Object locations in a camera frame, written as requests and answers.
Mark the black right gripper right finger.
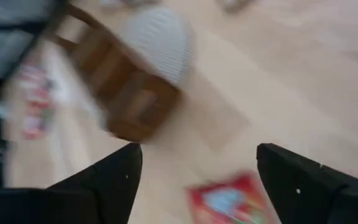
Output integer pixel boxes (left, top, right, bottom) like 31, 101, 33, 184
255, 142, 358, 224

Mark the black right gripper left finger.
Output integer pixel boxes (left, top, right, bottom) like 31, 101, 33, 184
0, 142, 144, 224

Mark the brown wooden tea box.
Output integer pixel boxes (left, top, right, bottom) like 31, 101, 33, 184
47, 3, 183, 144

